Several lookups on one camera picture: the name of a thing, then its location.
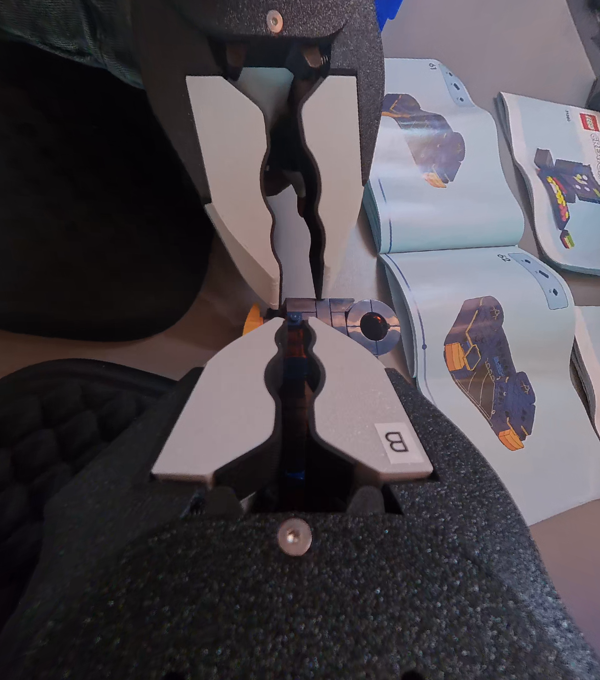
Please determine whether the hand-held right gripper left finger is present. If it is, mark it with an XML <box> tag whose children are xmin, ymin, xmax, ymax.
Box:
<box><xmin>151</xmin><ymin>317</ymin><xmax>287</xmax><ymax>503</ymax></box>

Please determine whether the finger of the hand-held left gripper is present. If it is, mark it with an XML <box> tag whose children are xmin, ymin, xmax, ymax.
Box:
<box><xmin>300</xmin><ymin>72</ymin><xmax>360</xmax><ymax>298</ymax></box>
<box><xmin>185</xmin><ymin>74</ymin><xmax>283</xmax><ymax>310</ymax></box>

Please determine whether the black bumpy cushion pad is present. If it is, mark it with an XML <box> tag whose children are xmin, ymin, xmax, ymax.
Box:
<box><xmin>0</xmin><ymin>358</ymin><xmax>197</xmax><ymax>665</ymax></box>

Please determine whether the instruction booklet purple model cover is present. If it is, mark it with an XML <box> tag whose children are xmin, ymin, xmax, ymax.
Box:
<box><xmin>496</xmin><ymin>91</ymin><xmax>600</xmax><ymax>278</ymax></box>

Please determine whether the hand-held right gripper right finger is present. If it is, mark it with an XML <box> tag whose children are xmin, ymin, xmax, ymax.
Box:
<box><xmin>306</xmin><ymin>317</ymin><xmax>434</xmax><ymax>503</ymax></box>

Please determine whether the blue orange brick model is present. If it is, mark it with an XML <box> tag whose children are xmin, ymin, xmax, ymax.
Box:
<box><xmin>243</xmin><ymin>297</ymin><xmax>401</xmax><ymax>511</ymax></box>

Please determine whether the person's left forearm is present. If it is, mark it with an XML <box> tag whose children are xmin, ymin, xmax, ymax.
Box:
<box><xmin>0</xmin><ymin>0</ymin><xmax>144</xmax><ymax>88</ymax></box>

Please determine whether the bright blue object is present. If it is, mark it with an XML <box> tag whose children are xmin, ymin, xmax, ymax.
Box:
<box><xmin>377</xmin><ymin>0</ymin><xmax>401</xmax><ymax>35</ymax></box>

